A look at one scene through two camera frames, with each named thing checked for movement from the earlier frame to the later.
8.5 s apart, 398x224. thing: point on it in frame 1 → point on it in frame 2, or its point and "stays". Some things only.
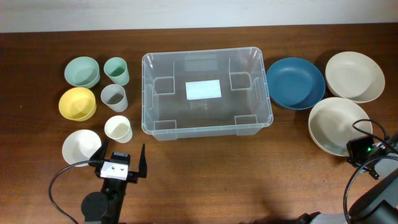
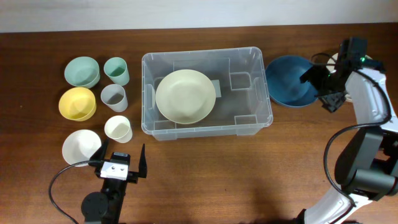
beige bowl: x=331 y=124 → x=185 y=96
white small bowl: x=79 y=145 stays
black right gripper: x=352 y=145 → x=333 y=101
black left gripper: x=132 y=175 stays
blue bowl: x=295 y=83 stays
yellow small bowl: x=77 y=104 stays
